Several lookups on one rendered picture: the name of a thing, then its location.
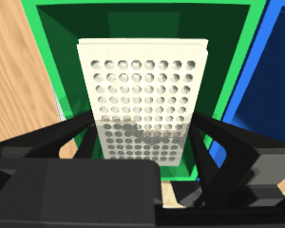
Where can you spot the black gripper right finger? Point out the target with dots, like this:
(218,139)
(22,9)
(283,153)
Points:
(251,159)

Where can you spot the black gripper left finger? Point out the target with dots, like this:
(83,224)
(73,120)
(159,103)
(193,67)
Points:
(47,141)

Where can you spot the blue open bin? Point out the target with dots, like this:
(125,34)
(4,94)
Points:
(261,106)

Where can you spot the green open-top bin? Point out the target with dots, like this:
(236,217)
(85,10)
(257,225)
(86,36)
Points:
(228,25)

